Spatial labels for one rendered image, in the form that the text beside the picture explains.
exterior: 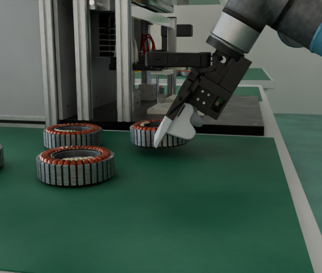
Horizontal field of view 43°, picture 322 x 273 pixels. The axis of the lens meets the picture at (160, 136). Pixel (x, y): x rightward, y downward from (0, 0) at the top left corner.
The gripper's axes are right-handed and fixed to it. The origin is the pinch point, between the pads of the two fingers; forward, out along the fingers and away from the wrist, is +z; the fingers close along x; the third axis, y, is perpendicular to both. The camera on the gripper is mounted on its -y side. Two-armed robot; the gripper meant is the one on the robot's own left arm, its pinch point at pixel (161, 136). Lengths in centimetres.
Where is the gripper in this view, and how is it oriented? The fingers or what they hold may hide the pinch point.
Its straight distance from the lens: 76.2
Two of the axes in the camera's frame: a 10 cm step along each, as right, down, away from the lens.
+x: 2.2, -2.0, 9.5
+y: 8.5, 5.2, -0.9
